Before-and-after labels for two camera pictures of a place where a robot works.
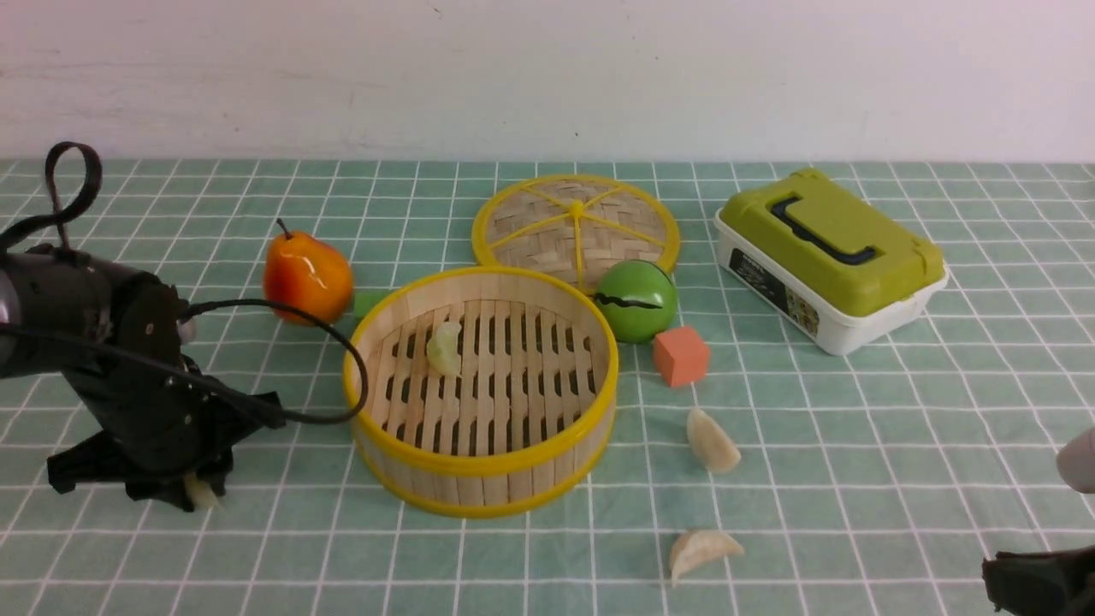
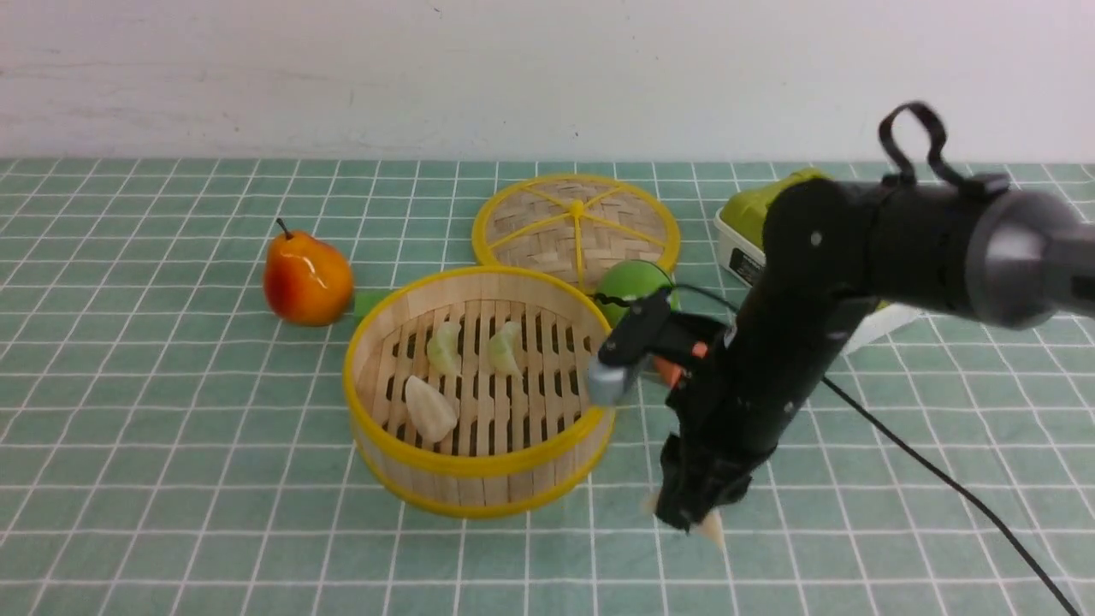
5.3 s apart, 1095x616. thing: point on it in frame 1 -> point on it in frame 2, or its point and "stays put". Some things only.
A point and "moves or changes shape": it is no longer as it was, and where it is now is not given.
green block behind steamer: x=365 y=299 stays put
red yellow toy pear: x=305 y=273 stays put
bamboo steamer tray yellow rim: x=492 y=392 stays put
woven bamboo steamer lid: x=573 y=227 stays put
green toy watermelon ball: x=638 y=299 stays put
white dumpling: x=696 y=546 -> x=712 y=524
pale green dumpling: x=200 y=493 -> x=502 y=347
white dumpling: x=708 y=445 moves or changes shape
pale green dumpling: x=442 y=350 stays put
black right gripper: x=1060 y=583 -> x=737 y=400
